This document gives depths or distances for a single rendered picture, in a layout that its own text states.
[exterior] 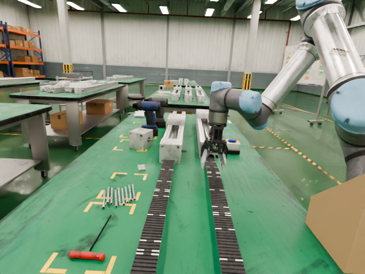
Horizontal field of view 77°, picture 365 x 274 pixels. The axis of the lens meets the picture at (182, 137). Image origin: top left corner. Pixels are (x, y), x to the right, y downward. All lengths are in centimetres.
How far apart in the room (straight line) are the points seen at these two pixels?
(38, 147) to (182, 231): 228
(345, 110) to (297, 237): 36
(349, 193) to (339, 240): 12
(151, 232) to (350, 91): 58
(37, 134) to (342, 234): 257
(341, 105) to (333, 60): 16
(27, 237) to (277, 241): 65
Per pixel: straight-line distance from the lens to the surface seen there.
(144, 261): 56
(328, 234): 73
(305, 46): 101
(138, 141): 123
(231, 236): 64
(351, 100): 67
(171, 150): 105
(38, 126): 271
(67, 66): 1228
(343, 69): 74
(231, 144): 124
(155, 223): 65
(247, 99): 79
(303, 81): 690
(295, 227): 79
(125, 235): 67
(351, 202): 65
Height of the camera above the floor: 121
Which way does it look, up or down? 17 degrees down
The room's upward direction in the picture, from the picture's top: 3 degrees clockwise
